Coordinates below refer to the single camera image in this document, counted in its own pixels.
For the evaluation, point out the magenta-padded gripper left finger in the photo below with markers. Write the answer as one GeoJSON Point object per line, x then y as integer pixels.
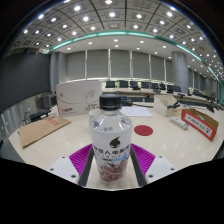
{"type": "Point", "coordinates": [80, 158]}

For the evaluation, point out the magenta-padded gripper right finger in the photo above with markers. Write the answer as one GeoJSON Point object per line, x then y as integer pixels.
{"type": "Point", "coordinates": [143, 158]}

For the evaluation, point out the clear bottle with white label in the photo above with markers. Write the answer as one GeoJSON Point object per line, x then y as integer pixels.
{"type": "Point", "coordinates": [110, 136]}

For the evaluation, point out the flat round red coaster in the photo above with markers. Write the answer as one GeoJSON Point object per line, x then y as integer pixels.
{"type": "Point", "coordinates": [143, 130]}

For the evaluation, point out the brown paper envelope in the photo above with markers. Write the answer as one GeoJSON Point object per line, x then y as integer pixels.
{"type": "Point", "coordinates": [41, 130]}

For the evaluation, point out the white power strip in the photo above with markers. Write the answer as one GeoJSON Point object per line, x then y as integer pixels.
{"type": "Point", "coordinates": [179, 122]}

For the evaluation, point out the small open white box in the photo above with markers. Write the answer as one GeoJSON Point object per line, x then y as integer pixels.
{"type": "Point", "coordinates": [163, 105]}

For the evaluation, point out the black power adapter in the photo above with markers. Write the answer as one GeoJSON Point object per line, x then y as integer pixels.
{"type": "Point", "coordinates": [40, 115]}

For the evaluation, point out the white paper ream box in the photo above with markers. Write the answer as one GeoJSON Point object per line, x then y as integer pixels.
{"type": "Point", "coordinates": [78, 98]}

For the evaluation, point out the black clip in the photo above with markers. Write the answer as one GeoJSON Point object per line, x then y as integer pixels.
{"type": "Point", "coordinates": [174, 105]}

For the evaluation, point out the cardboard box with red side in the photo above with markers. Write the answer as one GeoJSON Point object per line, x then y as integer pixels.
{"type": "Point", "coordinates": [198, 125]}

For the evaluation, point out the row of black office chairs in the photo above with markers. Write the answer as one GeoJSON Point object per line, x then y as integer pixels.
{"type": "Point", "coordinates": [123, 84]}

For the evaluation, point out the black desk microphone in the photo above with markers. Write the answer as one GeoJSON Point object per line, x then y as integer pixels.
{"type": "Point", "coordinates": [210, 108]}

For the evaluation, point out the round ceiling lights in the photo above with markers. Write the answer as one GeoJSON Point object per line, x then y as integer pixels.
{"type": "Point", "coordinates": [112, 14]}

